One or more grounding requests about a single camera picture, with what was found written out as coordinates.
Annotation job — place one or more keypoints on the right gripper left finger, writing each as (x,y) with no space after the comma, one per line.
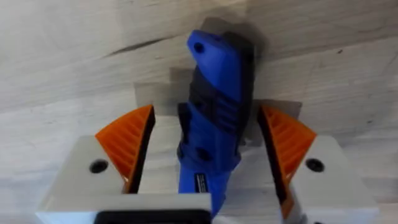
(121,146)

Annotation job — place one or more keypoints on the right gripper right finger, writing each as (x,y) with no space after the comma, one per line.
(298,155)

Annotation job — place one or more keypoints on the blue electric screwdriver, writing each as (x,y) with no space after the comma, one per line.
(214,124)

